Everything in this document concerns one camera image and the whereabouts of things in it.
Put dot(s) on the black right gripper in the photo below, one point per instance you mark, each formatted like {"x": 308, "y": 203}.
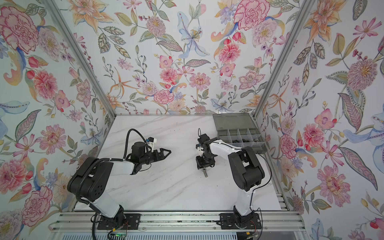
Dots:
{"x": 200, "y": 163}

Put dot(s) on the silver bolt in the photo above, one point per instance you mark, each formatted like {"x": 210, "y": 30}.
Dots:
{"x": 205, "y": 173}

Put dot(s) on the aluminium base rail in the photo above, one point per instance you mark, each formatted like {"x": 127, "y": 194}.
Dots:
{"x": 184, "y": 221}

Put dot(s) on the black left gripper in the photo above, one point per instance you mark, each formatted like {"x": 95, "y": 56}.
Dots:
{"x": 161, "y": 156}

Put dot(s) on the grey plastic organizer box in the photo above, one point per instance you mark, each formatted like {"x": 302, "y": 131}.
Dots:
{"x": 239, "y": 130}

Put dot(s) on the aluminium corner post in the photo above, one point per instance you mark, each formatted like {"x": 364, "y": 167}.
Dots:
{"x": 68, "y": 36}
{"x": 303, "y": 13}

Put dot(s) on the aluminium corner post right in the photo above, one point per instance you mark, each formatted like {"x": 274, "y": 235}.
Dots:
{"x": 303, "y": 13}

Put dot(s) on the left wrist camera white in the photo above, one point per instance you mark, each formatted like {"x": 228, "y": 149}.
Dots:
{"x": 151, "y": 142}

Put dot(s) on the aluminium corner post left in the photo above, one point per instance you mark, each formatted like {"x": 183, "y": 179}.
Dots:
{"x": 68, "y": 36}

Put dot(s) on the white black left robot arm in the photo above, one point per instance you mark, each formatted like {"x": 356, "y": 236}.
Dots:
{"x": 89, "y": 182}

